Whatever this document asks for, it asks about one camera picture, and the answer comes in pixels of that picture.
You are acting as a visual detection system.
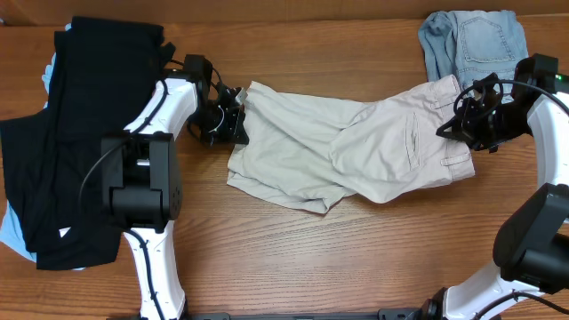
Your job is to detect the beige khaki shorts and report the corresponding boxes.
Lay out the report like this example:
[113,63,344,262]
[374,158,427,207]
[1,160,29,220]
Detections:
[227,76,475,214]

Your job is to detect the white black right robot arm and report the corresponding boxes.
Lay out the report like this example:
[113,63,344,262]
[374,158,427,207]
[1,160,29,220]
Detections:
[378,54,568,320]

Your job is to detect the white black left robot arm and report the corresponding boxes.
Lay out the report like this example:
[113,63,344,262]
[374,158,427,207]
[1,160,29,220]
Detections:
[95,54,249,319]

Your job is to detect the folded light blue jeans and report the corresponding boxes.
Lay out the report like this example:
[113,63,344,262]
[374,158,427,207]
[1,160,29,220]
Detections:
[418,11,529,92]

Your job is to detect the black garment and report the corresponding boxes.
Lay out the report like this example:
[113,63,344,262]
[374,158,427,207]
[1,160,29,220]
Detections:
[1,17,175,271]

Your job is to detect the light blue garment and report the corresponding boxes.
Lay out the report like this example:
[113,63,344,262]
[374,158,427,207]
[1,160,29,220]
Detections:
[1,23,92,262]

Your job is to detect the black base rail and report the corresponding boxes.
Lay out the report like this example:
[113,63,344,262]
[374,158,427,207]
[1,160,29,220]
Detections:
[180,308,421,320]

